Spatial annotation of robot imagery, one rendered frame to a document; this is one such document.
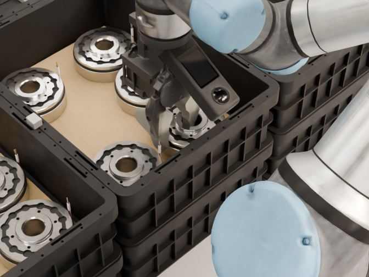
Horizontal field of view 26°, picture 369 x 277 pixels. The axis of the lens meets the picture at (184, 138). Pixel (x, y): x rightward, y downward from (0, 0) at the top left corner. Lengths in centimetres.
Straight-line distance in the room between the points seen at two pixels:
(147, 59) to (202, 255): 32
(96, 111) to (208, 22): 41
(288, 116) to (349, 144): 50
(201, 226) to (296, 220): 51
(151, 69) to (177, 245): 28
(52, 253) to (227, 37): 32
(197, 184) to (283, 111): 18
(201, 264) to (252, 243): 48
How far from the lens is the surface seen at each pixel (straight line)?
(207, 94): 103
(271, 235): 72
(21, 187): 111
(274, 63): 100
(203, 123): 116
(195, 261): 121
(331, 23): 94
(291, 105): 120
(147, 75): 106
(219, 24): 86
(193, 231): 120
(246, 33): 89
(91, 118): 123
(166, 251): 118
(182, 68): 103
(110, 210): 98
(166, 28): 100
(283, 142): 123
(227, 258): 75
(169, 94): 107
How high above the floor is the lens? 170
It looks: 47 degrees down
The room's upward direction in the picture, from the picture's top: straight up
